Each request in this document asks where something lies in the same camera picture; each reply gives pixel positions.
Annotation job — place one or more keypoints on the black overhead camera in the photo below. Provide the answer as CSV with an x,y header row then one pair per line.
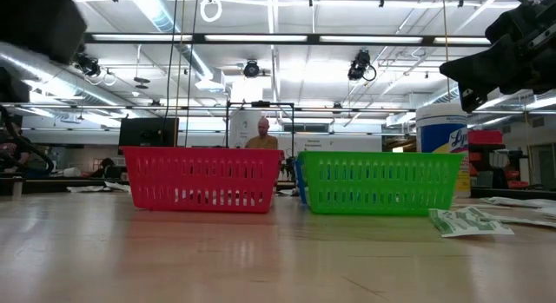
x,y
251,69

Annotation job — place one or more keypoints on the black ceiling camera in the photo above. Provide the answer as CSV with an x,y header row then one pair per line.
x,y
358,66
89,65

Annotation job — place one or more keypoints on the person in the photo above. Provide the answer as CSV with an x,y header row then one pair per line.
x,y
106,168
262,142
13,153

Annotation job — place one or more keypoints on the black monitor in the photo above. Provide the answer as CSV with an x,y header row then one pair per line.
x,y
147,131

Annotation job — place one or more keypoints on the white bandage wrapper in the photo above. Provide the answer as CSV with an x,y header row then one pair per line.
x,y
547,211

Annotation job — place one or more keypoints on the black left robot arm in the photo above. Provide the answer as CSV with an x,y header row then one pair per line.
x,y
39,21

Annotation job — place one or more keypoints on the green plastic basket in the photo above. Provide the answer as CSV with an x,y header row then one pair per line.
x,y
378,157

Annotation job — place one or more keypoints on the white roll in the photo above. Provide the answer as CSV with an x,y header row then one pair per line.
x,y
73,172

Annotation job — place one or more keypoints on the blue plastic basket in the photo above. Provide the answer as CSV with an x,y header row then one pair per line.
x,y
300,181

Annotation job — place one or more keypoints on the white packets on right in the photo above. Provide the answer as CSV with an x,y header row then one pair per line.
x,y
530,220

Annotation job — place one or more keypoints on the small white first aid packet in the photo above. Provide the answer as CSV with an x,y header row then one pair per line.
x,y
117,187
87,189

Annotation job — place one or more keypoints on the black background bench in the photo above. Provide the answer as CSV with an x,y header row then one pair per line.
x,y
52,185

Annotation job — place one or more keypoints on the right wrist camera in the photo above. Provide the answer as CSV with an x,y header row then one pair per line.
x,y
521,21

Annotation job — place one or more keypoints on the white alcohol pad packet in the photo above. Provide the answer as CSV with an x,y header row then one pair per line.
x,y
286,192

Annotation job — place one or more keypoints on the black distant rig frame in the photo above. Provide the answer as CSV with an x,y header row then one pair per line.
x,y
260,104

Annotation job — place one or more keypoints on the white LED light strip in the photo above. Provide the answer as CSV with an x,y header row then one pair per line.
x,y
460,40
256,37
371,39
141,37

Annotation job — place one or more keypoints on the red plastic basket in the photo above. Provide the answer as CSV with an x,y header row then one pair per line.
x,y
200,157

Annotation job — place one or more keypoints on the black and red machine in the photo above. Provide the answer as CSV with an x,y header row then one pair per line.
x,y
518,175

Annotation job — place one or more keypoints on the disinfecting wipes canister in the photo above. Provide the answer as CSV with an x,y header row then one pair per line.
x,y
438,138

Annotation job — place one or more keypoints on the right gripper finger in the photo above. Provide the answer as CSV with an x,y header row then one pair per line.
x,y
478,64

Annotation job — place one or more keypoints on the black side table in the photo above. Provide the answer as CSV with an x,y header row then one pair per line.
x,y
512,193

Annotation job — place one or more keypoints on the white cabinet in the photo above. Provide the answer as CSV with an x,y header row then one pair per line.
x,y
239,129

